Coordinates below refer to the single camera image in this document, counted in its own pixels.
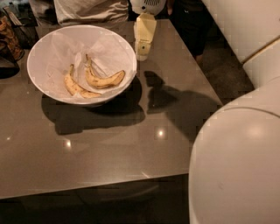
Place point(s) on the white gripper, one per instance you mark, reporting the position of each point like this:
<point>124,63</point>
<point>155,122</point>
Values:
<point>148,5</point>

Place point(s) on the yellow banana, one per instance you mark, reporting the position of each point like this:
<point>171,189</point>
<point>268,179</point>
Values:
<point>74,88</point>
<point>97,82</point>

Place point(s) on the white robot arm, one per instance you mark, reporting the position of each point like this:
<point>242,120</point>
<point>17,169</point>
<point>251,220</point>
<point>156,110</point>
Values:
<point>234,172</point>

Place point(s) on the white bowl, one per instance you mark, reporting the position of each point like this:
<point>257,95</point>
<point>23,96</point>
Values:
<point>43,58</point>

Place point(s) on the white paper liner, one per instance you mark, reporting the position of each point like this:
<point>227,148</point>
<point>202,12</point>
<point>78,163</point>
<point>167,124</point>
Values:
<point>58,58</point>

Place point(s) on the person in black clothes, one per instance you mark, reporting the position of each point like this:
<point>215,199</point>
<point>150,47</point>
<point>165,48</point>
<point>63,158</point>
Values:
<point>192,22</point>

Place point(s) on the person in beige shirt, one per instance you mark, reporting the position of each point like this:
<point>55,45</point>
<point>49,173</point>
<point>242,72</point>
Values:
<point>76,12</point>

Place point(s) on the brown patterned object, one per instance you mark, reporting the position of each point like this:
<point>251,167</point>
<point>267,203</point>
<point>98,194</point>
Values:
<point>9,36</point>

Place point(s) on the dark object at left edge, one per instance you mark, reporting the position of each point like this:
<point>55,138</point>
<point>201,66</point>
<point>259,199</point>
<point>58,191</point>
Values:
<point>8,66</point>

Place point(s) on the black wire basket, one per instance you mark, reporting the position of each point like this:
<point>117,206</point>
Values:
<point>25,31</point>

